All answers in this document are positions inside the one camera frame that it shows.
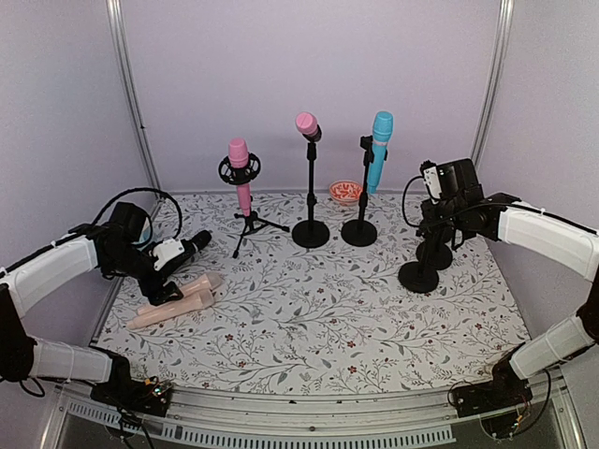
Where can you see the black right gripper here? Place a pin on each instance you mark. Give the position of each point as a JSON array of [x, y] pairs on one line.
[[433, 223]]

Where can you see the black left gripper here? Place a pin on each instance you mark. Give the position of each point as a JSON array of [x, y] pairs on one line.
[[160, 296]]

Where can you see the beige microphone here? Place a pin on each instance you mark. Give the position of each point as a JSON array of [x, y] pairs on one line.
[[151, 315], [209, 281]]

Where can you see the black round stand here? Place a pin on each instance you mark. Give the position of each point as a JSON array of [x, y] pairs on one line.
[[434, 253], [419, 276]]

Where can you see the black microphone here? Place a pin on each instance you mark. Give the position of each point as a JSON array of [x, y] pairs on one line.
[[192, 246]]

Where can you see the black stand of blue microphone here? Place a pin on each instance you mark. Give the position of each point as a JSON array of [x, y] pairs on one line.
[[359, 232]]

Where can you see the blue microphone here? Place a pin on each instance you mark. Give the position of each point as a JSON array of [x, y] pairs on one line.
[[381, 133]]

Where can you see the black straight stand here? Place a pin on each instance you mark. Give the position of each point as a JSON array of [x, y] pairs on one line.
[[310, 233]]

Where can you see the pink microphone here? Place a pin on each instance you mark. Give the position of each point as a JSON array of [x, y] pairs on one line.
[[308, 126], [239, 158]]

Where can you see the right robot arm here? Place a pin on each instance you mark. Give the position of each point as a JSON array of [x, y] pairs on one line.
[[514, 225]]

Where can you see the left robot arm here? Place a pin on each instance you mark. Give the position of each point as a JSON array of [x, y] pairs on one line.
[[122, 246]]

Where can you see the blue ceramic mug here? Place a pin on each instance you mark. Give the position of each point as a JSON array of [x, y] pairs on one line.
[[146, 234]]

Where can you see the red patterned white bowl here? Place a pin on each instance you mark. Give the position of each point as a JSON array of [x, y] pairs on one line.
[[345, 192]]

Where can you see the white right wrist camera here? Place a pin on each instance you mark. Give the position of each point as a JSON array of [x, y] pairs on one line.
[[430, 176]]

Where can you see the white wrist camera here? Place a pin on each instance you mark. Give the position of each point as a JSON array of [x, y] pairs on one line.
[[430, 176], [166, 251]]

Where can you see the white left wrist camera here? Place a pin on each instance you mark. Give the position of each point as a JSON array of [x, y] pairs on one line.
[[166, 251]]

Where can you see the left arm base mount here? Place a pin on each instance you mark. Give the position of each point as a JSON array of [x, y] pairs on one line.
[[150, 396]]

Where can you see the black tripod shock mount stand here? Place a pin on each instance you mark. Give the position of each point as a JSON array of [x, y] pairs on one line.
[[252, 223]]

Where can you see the pink microphone in shock mount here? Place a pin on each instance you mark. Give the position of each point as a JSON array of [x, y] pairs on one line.
[[239, 158]]

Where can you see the aluminium front frame rail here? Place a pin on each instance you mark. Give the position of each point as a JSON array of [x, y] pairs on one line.
[[410, 419]]

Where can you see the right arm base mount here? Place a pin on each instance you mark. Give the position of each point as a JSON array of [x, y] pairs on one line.
[[504, 390]]

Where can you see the aluminium right corner post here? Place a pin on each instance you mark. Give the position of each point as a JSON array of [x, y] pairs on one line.
[[498, 56]]

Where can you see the aluminium corner post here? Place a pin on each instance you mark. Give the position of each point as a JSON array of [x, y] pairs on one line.
[[498, 56], [118, 35]]

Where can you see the aluminium left corner post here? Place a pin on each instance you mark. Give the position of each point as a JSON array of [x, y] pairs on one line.
[[118, 35]]

